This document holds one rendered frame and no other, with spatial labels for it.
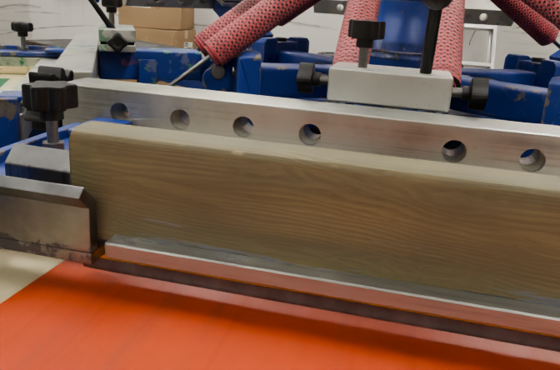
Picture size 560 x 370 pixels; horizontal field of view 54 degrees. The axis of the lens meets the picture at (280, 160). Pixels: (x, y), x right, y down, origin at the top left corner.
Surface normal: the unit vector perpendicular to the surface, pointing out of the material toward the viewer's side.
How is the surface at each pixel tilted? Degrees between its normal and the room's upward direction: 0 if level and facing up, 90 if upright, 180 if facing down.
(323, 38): 90
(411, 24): 62
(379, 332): 0
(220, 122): 90
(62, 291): 0
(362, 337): 0
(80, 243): 90
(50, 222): 90
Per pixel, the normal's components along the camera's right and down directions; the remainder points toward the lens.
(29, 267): 0.06, -0.96
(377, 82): -0.23, 0.26
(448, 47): 0.06, -0.57
